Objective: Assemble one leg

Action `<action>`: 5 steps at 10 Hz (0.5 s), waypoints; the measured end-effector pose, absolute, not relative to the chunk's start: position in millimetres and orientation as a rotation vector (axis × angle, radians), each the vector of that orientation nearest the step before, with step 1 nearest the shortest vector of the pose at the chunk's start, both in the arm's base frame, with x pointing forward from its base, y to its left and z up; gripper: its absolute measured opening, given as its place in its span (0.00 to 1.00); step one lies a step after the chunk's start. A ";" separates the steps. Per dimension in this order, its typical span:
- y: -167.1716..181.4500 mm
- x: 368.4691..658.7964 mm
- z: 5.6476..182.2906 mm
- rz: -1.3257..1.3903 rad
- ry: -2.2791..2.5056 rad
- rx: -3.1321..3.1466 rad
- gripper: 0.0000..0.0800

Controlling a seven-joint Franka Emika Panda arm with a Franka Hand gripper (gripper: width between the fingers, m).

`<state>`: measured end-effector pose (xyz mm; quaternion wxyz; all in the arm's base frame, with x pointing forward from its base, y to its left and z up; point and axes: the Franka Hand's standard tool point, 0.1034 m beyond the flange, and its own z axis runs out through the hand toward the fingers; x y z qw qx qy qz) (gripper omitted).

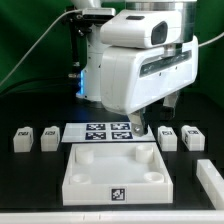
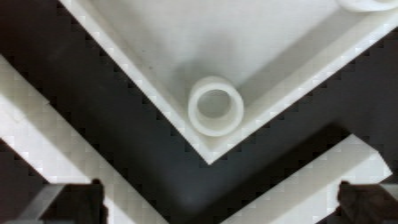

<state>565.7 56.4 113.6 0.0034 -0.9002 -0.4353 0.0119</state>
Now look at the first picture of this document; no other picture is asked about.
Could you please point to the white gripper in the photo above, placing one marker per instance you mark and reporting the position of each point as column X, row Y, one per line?
column 131, row 79

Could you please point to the white square table top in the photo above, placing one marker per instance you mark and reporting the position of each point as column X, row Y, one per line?
column 116, row 173

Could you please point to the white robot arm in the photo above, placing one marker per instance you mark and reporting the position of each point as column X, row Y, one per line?
column 90, row 74

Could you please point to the white sheet with markers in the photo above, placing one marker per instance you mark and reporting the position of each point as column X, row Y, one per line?
column 102, row 132

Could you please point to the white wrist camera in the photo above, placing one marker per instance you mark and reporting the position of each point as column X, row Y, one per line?
column 142, row 29

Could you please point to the black camera on stand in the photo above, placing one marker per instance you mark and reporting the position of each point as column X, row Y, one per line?
column 80, row 22

